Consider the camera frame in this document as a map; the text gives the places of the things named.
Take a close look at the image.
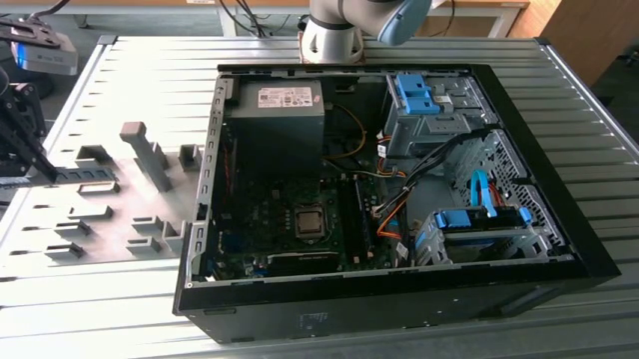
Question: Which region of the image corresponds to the blue plastic drive latch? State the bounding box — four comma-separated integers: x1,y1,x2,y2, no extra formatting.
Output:
393,73,445,116

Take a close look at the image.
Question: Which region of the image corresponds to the green motherboard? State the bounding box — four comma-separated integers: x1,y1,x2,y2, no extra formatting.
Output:
209,174,397,280

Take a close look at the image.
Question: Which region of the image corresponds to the black hanging cable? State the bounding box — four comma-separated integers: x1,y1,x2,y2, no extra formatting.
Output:
233,0,274,39

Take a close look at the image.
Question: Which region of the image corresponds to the silver disk bay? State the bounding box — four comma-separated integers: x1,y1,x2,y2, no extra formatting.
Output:
411,209,569,267

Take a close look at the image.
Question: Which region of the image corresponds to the blue flat data cable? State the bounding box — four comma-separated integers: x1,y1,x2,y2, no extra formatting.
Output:
471,170,498,218

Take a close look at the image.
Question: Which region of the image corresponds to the black PC case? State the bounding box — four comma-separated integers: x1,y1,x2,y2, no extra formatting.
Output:
173,62,624,345

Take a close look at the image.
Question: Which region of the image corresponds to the wooden cabinet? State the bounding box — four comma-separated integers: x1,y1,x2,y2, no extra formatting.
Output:
542,0,639,88

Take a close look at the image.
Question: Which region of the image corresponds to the silver CPU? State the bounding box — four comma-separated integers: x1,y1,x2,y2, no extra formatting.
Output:
298,212,325,235

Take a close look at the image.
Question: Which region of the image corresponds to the black camera cable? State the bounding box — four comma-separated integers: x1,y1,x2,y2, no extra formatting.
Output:
27,0,71,19

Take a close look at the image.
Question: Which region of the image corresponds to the hard disk in blue carrier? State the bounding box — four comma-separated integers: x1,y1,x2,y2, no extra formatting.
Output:
431,206,534,240

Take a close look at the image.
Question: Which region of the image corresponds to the black camera bracket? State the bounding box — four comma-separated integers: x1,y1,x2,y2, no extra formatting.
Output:
0,14,62,49

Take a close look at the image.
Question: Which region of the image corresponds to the grey power supply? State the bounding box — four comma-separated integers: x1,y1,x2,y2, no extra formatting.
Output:
230,79,329,171

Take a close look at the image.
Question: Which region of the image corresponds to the orange wire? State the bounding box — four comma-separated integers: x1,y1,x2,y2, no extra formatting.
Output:
375,189,417,239

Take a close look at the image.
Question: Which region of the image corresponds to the thin red wire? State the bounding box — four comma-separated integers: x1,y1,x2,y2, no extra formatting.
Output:
490,181,509,210

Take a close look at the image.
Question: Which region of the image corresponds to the black cable bundle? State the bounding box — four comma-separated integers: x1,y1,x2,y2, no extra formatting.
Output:
378,129,490,222

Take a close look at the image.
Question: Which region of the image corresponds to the silver drive cage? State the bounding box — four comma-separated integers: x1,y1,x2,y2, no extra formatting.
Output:
383,73,501,159

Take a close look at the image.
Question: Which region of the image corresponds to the grey parts rack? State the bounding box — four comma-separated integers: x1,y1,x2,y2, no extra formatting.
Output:
10,121,206,266

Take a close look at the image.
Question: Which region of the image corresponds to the black RAM slot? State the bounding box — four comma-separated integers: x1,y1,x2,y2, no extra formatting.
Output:
351,176,370,262
339,176,357,263
345,174,363,263

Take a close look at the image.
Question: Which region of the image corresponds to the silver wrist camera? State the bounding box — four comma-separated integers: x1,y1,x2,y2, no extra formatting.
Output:
10,32,81,76

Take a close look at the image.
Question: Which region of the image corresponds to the metal socket cover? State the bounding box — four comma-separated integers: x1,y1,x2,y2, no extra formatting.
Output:
291,203,331,243

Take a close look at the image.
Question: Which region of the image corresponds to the blue RAM stick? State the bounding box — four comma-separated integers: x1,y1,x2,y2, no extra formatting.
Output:
0,167,121,191

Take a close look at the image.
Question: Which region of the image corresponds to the black graphics card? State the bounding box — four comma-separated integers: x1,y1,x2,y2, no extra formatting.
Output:
266,252,342,276

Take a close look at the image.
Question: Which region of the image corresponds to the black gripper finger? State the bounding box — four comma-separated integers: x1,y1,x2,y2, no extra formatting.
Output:
0,148,33,177
7,82,59,185

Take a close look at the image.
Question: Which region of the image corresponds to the yellow wire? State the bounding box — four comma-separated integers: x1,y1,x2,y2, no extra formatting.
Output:
323,104,370,161

